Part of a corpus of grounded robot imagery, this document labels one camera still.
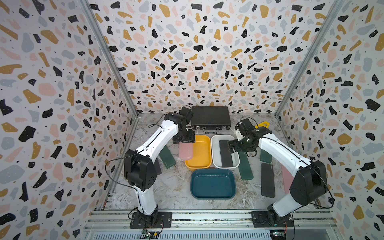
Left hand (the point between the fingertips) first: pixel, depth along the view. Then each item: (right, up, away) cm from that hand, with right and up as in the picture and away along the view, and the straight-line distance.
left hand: (190, 140), depth 85 cm
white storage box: (+16, -14, +9) cm, 23 cm away
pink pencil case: (-2, -5, -4) cm, 7 cm away
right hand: (+26, -5, +1) cm, 27 cm away
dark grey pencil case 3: (+44, -25, -1) cm, 51 cm away
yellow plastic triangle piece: (+55, +10, +30) cm, 64 cm away
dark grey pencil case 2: (+23, -11, +13) cm, 29 cm away
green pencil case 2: (+33, -17, +7) cm, 38 cm away
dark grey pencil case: (-21, -17, +8) cm, 28 cm away
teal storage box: (+13, -24, -1) cm, 28 cm away
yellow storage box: (+7, -10, +12) cm, 17 cm away
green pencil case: (-15, -12, +10) cm, 22 cm away
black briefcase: (+14, +14, +35) cm, 40 cm away
